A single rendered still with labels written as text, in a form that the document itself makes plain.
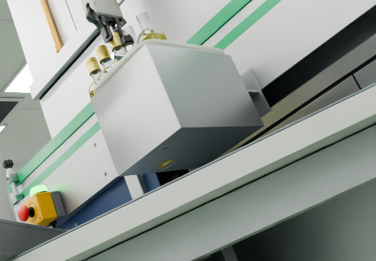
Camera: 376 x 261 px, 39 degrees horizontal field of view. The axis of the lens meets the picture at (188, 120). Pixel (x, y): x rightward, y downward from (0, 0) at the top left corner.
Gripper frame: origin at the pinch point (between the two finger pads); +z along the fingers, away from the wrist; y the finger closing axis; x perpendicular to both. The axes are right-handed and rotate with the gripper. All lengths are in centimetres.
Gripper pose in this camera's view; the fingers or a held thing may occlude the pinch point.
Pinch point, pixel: (112, 35)
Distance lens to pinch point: 146.0
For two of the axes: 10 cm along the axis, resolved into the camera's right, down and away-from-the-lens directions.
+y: -6.7, 0.0, -7.4
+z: 3.7, 8.7, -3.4
